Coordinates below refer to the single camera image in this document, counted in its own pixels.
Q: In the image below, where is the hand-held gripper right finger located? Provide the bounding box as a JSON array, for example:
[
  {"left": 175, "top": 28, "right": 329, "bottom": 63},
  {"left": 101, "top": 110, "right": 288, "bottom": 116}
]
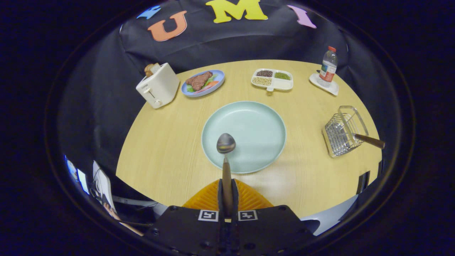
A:
[{"left": 231, "top": 179, "right": 316, "bottom": 256}]

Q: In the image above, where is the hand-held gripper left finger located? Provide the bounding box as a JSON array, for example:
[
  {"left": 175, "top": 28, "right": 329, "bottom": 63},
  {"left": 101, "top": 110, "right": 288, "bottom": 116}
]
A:
[{"left": 142, "top": 179, "right": 226, "bottom": 256}]

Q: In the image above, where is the spoon with wooden handle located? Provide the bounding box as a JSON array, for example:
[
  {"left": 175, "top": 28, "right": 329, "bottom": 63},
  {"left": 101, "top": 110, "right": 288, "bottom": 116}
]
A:
[{"left": 216, "top": 133, "right": 236, "bottom": 217}]

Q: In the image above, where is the fork with wooden handle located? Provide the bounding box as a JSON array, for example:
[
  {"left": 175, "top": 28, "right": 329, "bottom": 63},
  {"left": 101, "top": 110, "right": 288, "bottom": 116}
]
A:
[{"left": 334, "top": 130, "right": 385, "bottom": 149}]

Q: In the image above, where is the light green plate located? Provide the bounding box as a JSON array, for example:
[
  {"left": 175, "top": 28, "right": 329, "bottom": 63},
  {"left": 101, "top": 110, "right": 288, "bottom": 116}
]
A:
[{"left": 201, "top": 101, "right": 287, "bottom": 174}]

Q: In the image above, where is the steak with vegetables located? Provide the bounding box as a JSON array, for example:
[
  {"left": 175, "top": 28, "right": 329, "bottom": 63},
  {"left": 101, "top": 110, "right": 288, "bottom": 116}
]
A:
[{"left": 185, "top": 71, "right": 219, "bottom": 94}]

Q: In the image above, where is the clear cutlery drain basket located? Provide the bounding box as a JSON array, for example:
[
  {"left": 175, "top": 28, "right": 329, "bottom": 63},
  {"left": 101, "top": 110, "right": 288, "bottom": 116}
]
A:
[{"left": 322, "top": 106, "right": 369, "bottom": 158}]

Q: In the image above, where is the small blue plate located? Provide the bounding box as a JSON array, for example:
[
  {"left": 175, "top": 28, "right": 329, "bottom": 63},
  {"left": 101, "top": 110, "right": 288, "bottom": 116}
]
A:
[{"left": 181, "top": 70, "right": 225, "bottom": 98}]

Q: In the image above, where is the white divided tray with beans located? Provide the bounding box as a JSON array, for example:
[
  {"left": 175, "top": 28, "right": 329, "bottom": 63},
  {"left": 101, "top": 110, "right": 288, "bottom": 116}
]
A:
[{"left": 251, "top": 68, "right": 294, "bottom": 92}]

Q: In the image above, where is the black table clamp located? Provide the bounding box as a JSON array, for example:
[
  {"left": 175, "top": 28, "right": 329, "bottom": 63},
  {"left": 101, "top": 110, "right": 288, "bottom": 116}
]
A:
[{"left": 357, "top": 171, "right": 371, "bottom": 195}]

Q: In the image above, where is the white toaster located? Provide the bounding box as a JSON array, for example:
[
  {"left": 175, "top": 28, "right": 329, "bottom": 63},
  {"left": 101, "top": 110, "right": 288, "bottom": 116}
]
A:
[{"left": 136, "top": 63, "right": 180, "bottom": 109}]

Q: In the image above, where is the white square coaster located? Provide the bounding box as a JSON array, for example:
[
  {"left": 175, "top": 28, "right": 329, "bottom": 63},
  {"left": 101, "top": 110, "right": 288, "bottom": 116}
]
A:
[{"left": 309, "top": 73, "right": 339, "bottom": 96}]

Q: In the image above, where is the toasted bread slice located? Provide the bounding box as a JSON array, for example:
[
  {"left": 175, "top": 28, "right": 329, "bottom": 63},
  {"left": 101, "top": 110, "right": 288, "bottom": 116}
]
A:
[{"left": 144, "top": 63, "right": 161, "bottom": 78}]

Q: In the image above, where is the black backdrop cloth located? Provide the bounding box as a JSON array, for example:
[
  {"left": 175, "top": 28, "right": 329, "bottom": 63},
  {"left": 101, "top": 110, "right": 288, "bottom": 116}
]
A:
[{"left": 59, "top": 0, "right": 395, "bottom": 199}]

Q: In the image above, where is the clear water bottle red cap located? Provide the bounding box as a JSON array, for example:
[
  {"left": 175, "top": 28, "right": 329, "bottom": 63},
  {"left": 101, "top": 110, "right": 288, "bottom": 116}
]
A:
[{"left": 319, "top": 46, "right": 338, "bottom": 88}]

